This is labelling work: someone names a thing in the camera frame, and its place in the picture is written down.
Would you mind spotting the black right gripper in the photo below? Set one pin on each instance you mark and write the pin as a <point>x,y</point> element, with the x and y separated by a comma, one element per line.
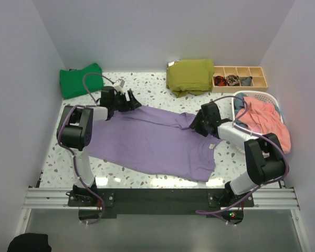
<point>195,123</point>

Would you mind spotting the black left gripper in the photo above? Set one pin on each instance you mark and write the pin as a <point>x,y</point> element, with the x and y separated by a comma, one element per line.
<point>122,96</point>

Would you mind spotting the purple t-shirt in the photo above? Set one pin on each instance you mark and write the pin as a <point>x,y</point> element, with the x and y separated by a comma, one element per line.
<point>155,141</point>

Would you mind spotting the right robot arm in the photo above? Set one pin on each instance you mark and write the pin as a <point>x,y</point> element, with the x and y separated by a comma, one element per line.
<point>265,159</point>

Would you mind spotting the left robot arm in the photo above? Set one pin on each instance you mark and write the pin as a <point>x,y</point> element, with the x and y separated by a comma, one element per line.
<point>74,131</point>

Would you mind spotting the folded olive green t-shirt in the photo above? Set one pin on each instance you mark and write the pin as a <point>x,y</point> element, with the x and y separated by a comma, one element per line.
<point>190,76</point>

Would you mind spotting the orange black cloth roll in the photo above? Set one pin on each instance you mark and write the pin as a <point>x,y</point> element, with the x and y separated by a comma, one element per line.
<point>220,81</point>

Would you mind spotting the wooden compartment box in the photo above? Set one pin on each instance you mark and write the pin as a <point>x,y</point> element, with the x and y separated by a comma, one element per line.
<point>259,82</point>

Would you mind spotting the patterned brown cloth roll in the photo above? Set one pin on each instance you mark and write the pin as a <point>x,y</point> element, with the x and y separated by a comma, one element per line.
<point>233,80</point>

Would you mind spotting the pink t-shirt in basket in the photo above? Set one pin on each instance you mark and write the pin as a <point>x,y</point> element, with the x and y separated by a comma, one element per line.
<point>263,117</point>

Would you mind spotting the dark grey cloth roll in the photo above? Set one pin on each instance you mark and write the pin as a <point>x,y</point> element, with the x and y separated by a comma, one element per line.
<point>246,81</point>

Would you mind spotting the white laundry basket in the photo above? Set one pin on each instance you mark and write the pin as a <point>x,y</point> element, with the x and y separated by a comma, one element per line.
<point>261,96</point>

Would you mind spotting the black cloth at corner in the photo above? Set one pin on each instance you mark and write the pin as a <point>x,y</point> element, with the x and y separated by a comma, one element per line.
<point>30,242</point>

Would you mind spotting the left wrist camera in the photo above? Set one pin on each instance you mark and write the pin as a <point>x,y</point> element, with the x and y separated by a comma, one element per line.
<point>118,85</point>

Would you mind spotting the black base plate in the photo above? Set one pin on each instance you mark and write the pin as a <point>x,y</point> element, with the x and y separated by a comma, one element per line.
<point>109,203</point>

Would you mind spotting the aluminium rail frame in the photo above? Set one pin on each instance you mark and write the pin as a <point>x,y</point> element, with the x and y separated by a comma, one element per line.
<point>272,218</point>

